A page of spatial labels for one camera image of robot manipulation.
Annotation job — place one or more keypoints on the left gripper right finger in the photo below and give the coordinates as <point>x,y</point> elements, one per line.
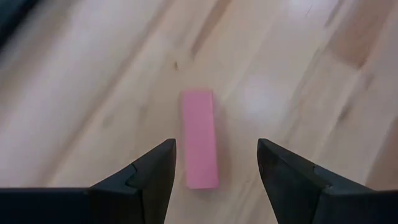
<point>295,193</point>

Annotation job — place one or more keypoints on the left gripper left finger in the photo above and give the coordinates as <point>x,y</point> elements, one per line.
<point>140,193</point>

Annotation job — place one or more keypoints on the pink rectangular block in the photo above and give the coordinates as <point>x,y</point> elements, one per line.
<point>199,140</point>

